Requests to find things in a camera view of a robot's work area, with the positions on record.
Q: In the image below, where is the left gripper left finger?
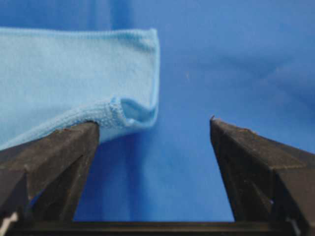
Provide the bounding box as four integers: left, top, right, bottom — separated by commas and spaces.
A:
0, 122, 99, 235

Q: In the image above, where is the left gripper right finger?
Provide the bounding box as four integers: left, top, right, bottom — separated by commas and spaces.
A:
210, 118, 315, 236

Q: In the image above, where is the light blue towel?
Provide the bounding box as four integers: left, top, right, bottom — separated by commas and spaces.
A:
0, 28, 160, 149

